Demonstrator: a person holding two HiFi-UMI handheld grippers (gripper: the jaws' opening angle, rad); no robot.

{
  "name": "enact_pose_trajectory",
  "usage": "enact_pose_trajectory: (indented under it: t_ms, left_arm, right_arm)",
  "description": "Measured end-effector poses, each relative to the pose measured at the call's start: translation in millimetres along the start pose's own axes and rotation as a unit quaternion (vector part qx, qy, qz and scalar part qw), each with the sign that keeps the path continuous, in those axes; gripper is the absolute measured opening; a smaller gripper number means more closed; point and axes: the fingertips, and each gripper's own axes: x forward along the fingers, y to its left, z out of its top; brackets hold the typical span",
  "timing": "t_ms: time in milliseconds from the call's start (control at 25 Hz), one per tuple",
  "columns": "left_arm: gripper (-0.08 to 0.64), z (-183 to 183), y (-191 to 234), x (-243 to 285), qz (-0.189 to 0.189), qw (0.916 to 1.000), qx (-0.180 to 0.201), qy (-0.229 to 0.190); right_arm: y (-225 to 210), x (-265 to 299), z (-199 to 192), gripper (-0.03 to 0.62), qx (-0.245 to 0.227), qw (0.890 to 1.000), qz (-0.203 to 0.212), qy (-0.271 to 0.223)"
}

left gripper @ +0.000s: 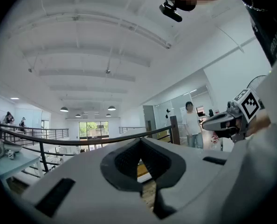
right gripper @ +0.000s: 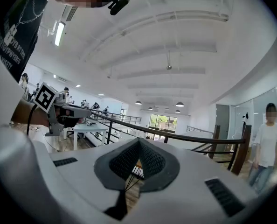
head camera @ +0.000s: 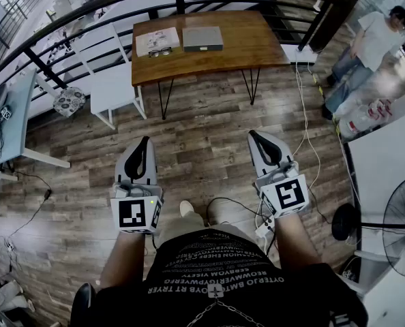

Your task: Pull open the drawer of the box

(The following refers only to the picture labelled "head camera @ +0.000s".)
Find white cabinet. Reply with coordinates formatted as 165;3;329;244
345;90;405;327

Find black chair seat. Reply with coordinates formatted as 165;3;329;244
69;282;96;327

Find person's black printed t-shirt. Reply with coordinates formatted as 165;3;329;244
95;228;369;327

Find white chair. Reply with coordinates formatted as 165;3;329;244
71;22;148;131

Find white tray with round recesses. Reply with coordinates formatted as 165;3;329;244
181;25;225;53

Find yellow black floor cable cover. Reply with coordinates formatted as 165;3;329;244
310;72;342;139

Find wrapped pack of water bottles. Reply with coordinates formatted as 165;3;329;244
337;97;394;142

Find white floor cable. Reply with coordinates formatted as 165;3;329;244
293;51;323;192

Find black cable with adapter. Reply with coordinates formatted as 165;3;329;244
4;170;53;248

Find white power strip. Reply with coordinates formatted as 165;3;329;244
254;223;275;238

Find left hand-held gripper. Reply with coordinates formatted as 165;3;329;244
110;136;164;235

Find white floor power box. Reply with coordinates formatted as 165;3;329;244
284;44;320;64

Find person's white shoe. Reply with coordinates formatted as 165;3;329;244
179;200;195;217

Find black standing fan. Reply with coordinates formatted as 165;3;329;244
331;174;405;279

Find wooden table with hairpin legs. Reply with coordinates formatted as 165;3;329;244
130;10;291;121

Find black framed glasses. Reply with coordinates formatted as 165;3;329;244
147;46;174;59

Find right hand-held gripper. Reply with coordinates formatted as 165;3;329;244
247;129;310;220

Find light blue desk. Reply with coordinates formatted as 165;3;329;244
0;68;72;183

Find white picture book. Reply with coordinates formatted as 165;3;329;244
134;27;181;59

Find person's right forearm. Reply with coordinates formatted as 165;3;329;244
273;211;323;272

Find silver chain necklace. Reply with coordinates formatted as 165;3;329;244
185;283;265;327

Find person's left forearm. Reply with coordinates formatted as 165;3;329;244
98;230;148;290

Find person's beige trousers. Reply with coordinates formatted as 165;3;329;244
157;213;258;251

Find black floor cable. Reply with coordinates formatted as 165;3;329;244
205;197;275;228

